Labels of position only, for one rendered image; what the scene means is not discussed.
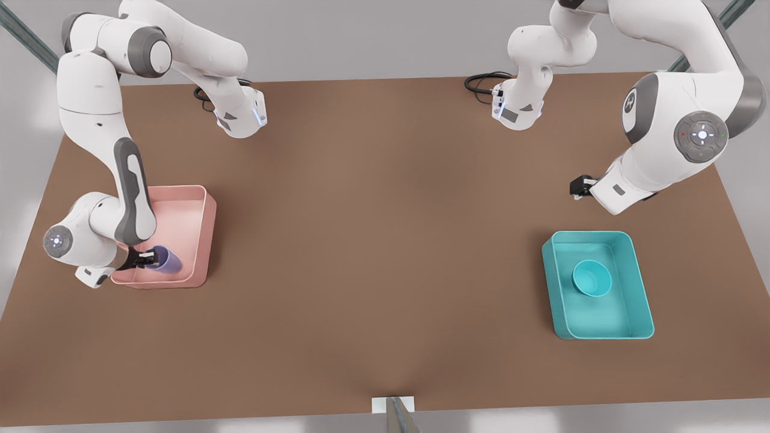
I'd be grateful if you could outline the pink plastic box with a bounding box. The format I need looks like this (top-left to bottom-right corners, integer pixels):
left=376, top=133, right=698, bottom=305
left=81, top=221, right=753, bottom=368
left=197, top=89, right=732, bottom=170
left=111, top=185, right=217, bottom=289

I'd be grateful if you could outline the black cable loop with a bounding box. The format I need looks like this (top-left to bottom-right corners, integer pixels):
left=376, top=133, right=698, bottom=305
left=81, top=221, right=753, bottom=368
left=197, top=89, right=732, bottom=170
left=464, top=72, right=514, bottom=105
left=194, top=79, right=253, bottom=113

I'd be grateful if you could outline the teal bowl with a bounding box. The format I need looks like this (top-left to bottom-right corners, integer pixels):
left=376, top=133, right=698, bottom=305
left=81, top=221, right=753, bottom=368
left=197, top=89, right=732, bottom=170
left=571, top=260, right=613, bottom=298

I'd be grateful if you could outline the teal plastic box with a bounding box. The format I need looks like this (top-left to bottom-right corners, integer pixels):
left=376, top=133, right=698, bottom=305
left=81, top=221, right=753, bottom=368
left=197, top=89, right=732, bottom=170
left=542, top=231, right=655, bottom=340

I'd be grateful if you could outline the purple cup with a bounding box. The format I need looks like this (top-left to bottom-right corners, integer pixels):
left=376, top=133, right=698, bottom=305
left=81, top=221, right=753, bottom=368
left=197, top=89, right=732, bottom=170
left=146, top=245, right=183, bottom=274

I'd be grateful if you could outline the silver frame post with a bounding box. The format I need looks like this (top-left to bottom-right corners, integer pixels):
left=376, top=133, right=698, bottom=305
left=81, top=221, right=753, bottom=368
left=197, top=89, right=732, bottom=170
left=372, top=396, right=422, bottom=433
left=668, top=0, right=756, bottom=73
left=0, top=6, right=61, bottom=75

